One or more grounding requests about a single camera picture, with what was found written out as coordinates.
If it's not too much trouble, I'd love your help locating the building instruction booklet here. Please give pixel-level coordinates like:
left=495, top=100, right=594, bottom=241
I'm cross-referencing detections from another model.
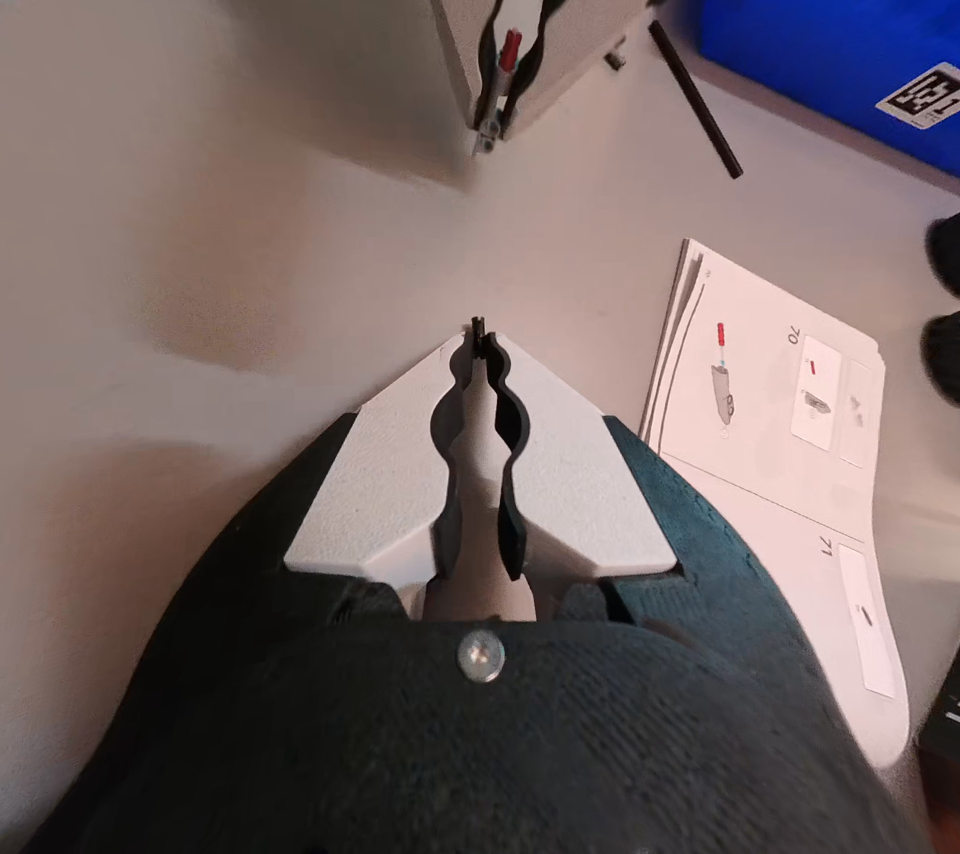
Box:
left=639, top=237, right=913, bottom=771

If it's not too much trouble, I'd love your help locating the long black rod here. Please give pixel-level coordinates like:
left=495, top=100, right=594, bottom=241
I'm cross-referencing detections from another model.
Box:
left=647, top=19, right=745, bottom=181

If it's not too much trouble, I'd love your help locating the grey toy brick beam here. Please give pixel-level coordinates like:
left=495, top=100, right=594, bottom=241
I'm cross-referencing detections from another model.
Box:
left=469, top=68, right=519, bottom=158

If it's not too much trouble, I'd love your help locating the black toy wheel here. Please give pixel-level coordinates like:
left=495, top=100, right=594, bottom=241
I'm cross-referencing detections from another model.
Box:
left=924, top=212, right=960, bottom=302
left=919, top=313, right=960, bottom=410

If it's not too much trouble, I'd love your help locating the grey desk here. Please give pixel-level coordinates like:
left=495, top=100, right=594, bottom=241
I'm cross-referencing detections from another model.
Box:
left=0, top=0, right=960, bottom=854

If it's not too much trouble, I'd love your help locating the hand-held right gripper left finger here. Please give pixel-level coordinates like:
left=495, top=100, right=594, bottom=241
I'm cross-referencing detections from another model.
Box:
left=282, top=332, right=481, bottom=620

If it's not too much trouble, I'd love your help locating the black box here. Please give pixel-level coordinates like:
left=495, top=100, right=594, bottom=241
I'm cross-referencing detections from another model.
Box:
left=916, top=665, right=960, bottom=799

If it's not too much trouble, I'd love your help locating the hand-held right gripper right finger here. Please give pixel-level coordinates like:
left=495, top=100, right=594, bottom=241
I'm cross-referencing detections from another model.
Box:
left=484, top=332, right=681, bottom=602

